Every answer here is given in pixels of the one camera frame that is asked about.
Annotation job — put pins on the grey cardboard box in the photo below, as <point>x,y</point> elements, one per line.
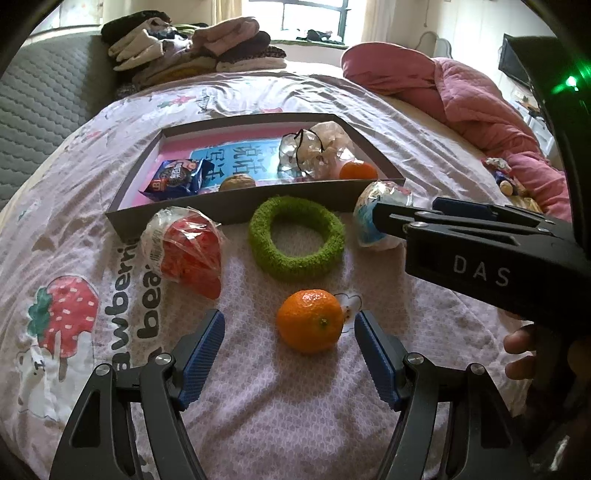
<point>231,203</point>

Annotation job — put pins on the red plastic-wrapped ball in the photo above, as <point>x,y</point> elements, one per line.
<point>189,249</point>

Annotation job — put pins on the pink quilt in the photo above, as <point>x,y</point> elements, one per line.
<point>461,101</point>

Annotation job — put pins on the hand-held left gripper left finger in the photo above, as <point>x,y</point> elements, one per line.
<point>201,360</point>

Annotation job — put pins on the small blue snack packet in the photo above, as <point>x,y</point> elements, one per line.
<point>502,176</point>

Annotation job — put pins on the blue white plastic-wrapped ball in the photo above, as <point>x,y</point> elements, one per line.
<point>364,230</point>

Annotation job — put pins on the grey quilted headboard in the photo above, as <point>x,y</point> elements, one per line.
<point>46,92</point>

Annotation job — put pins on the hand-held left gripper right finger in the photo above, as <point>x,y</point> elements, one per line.
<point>376,360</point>

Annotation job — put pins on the pile of folded clothes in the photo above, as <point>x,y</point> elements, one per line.
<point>221,41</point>

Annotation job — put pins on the black television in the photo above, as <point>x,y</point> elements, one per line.
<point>510,64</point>

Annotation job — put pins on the dark clothes heap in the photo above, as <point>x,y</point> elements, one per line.
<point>323,35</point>

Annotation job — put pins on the green sill cover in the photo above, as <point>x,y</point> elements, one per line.
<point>309,44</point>

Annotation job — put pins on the clear plastic bag bundle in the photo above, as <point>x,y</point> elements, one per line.
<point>323,143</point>

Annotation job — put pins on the blue cookie packet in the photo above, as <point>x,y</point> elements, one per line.
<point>178,177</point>

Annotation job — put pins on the window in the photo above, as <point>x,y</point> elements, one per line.
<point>314,16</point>

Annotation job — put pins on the person's right hand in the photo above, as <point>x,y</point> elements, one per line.
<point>519,344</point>

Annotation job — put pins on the printed bedsheet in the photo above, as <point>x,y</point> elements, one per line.
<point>300,415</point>

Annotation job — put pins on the yellow snack packet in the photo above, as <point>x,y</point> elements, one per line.
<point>526,204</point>

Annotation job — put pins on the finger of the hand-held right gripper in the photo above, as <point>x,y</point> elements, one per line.
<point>392,217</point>
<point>461,206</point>

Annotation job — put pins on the orange mandarin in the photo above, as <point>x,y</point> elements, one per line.
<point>358,170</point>
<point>309,321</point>

